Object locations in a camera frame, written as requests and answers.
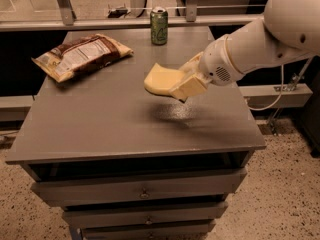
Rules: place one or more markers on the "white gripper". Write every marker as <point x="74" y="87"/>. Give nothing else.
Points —
<point x="216" y="63"/>

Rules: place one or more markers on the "yellow wavy sponge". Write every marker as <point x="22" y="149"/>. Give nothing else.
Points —
<point x="160" y="80"/>

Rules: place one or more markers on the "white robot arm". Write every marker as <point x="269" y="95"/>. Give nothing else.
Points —
<point x="288" y="31"/>

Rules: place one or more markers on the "brown chip bag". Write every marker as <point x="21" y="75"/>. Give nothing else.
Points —
<point x="85" y="54"/>

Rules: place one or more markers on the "green soda can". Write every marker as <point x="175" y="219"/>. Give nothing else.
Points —
<point x="159" y="25"/>

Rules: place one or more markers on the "dark object behind railing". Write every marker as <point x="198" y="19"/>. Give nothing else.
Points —
<point x="118" y="12"/>

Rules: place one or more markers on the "grey drawer cabinet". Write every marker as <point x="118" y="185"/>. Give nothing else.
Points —
<point x="106" y="125"/>

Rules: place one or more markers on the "top grey drawer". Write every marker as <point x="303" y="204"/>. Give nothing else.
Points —
<point x="139" y="187"/>

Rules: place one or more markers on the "grey drawer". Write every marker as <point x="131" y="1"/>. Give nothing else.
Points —
<point x="139" y="187"/>
<point x="147" y="215"/>
<point x="149" y="231"/>

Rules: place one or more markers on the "middle grey drawer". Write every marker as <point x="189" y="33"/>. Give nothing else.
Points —
<point x="147" y="215"/>

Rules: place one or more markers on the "bottom grey drawer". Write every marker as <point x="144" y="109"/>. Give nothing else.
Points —
<point x="149" y="231"/>

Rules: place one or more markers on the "metal railing frame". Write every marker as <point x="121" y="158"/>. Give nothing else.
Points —
<point x="54" y="15"/>

